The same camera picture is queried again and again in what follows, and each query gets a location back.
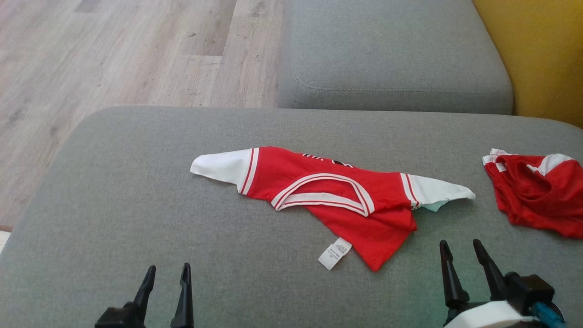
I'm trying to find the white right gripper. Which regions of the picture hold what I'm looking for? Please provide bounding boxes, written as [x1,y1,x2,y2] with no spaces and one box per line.
[439,238,539,328]

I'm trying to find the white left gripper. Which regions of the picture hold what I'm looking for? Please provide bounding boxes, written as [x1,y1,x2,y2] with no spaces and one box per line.
[94,262,194,328]

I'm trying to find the red mesh shorts white stripes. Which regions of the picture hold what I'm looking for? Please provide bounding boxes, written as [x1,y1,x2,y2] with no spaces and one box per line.
[482,149,583,240]

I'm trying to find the red T-shirt white sleeves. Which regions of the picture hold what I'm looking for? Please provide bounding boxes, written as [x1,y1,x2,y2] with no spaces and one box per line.
[189,146,476,272]

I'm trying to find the large grey sofa seat cushion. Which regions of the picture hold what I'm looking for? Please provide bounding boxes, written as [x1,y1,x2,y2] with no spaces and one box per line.
[0,106,583,328]

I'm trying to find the small grey sofa cushion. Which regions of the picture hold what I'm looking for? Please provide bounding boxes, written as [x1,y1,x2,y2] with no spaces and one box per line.
[276,0,514,115]

